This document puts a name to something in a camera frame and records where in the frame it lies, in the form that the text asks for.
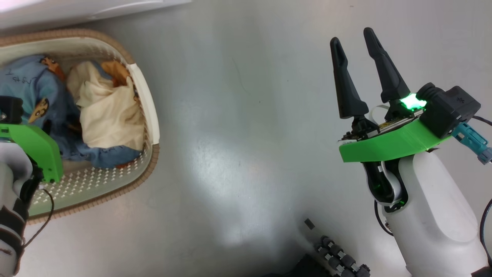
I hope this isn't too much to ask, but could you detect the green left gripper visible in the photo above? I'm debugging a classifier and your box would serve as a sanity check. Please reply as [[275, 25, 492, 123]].
[[0, 123, 64, 184]]

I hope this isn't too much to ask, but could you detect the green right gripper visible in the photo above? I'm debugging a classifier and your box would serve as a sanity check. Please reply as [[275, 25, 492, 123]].
[[329, 27, 453, 164]]

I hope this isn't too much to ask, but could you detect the blue garment with orange prints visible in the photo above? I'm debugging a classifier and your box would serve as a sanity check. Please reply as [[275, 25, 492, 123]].
[[0, 55, 143, 169]]

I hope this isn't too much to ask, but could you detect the cream white garment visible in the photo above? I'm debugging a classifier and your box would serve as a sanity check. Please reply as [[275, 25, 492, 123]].
[[66, 60, 146, 152]]

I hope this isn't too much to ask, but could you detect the cream basket with brown rim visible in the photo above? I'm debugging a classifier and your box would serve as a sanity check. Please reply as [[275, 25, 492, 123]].
[[0, 28, 160, 225]]

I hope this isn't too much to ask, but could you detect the white front-load washing machine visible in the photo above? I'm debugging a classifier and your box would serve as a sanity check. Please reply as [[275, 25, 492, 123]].
[[0, 0, 192, 30]]

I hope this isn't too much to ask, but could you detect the thin black left gripper cable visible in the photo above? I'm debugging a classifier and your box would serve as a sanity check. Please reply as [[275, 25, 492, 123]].
[[22, 188, 55, 249]]

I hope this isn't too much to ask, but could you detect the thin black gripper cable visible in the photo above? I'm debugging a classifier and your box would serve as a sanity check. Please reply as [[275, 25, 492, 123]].
[[22, 188, 55, 249], [374, 199, 394, 236]]

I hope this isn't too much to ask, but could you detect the right camera cable teal plug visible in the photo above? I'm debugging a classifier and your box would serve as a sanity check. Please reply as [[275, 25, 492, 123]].
[[452, 122, 492, 166]]

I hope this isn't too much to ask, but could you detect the thin black right gripper cable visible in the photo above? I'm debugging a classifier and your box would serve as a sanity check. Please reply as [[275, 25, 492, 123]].
[[374, 199, 394, 236]]

